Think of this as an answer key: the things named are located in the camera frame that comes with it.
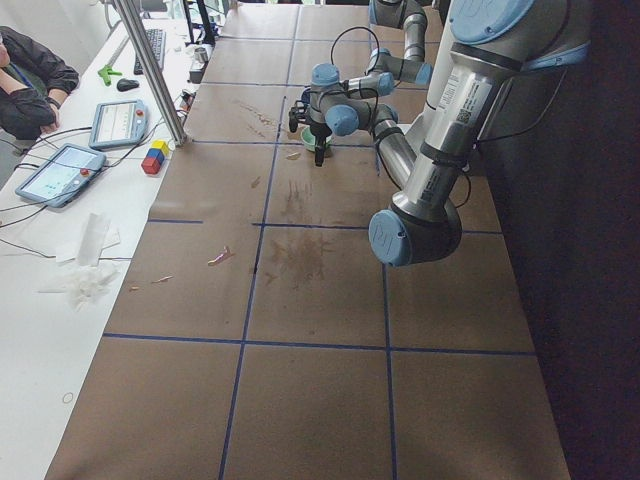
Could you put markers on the light green bowl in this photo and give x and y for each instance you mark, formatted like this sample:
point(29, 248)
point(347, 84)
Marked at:
point(309, 141)

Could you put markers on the grey-blue plastic cup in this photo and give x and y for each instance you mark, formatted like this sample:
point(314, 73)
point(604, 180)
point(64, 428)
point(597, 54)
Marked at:
point(305, 97)

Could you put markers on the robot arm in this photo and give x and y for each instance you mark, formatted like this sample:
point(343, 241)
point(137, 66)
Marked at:
point(426, 118)
point(332, 106)

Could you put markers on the steel cup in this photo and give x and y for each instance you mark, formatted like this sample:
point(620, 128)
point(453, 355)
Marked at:
point(201, 55)

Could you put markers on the yellow block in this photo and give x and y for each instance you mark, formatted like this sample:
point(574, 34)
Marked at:
point(162, 146)

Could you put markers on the blue block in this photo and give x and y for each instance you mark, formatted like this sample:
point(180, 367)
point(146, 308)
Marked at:
point(156, 154)

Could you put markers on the red block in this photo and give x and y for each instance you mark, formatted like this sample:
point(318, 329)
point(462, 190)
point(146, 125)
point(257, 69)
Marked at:
point(150, 167)

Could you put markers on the black keyboard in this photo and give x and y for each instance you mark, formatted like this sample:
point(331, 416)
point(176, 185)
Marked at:
point(157, 40)

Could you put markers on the black computer mouse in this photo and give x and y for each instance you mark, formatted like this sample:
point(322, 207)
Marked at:
point(124, 85)

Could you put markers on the far teach pendant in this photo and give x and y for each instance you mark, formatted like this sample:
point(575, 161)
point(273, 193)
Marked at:
point(118, 124)

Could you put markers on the teach pendant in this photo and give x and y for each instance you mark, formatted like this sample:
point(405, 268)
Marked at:
point(118, 124)
point(63, 176)

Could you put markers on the brown paper table cover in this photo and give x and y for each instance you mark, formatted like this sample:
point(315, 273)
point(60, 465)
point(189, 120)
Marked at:
point(256, 336)

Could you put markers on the green plastic tool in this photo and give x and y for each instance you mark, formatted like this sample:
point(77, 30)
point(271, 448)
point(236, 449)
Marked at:
point(107, 73)

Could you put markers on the folded white paper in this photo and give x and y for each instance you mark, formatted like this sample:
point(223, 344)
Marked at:
point(86, 247)

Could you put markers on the near teach pendant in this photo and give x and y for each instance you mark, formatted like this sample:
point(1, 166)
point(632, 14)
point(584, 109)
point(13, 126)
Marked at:
point(63, 176)

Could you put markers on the crumpled white tissue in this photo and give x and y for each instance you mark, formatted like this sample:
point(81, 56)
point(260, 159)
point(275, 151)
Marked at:
point(81, 285)

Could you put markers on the seated person dark jacket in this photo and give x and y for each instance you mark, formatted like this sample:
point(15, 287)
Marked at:
point(35, 83)

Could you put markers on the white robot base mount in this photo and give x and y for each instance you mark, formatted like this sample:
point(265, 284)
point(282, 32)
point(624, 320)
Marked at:
point(414, 131)

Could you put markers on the aluminium frame post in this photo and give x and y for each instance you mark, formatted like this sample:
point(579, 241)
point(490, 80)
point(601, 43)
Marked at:
point(136, 31)

